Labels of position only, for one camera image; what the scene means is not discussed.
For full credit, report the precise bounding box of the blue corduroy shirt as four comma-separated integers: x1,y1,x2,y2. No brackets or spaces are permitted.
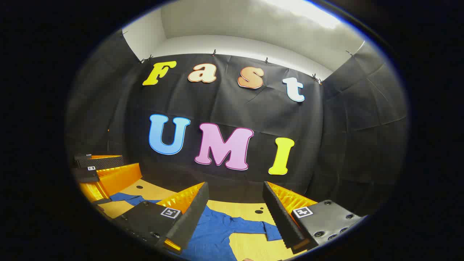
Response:
109,192,284,261

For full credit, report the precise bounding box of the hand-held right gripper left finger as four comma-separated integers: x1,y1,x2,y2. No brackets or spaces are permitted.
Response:
111,181,210,254

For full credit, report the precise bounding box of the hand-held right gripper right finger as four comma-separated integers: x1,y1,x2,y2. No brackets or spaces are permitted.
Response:
262,181,364,254

